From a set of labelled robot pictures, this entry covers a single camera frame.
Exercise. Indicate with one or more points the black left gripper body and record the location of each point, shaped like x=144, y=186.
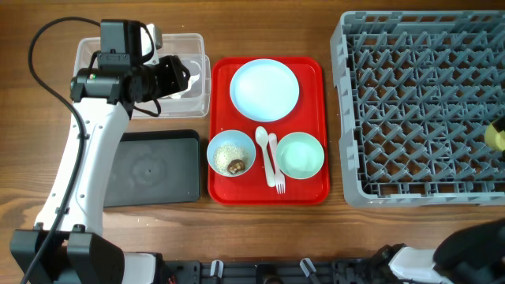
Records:
x=164, y=78

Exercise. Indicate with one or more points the grey dishwasher rack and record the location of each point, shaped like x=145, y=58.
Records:
x=417, y=91

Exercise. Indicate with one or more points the black food waste tray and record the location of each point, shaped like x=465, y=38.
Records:
x=161, y=167

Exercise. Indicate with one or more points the light blue rice bowl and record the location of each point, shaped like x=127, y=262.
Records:
x=235, y=137

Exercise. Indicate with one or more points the mint green bowl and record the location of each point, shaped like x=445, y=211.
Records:
x=300, y=155

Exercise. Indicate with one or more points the white rice leftovers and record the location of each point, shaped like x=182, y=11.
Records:
x=225, y=153

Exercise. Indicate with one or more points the white plastic spoon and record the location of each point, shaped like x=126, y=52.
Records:
x=261, y=138

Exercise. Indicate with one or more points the white napkin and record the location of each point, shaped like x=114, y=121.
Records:
x=192, y=80

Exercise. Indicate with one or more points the white plastic fork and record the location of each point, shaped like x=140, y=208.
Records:
x=280, y=182

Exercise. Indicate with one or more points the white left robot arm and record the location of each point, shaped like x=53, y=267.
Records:
x=66, y=243

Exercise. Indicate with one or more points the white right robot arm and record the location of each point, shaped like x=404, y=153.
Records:
x=471, y=255

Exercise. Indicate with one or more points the light blue plate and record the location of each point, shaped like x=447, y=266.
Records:
x=264, y=90

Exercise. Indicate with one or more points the brown food piece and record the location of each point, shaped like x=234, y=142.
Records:
x=236, y=166

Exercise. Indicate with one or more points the clear plastic waste bin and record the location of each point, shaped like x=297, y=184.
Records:
x=189, y=47

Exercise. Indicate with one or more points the yellow plastic cup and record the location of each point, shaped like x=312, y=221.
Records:
x=494, y=135

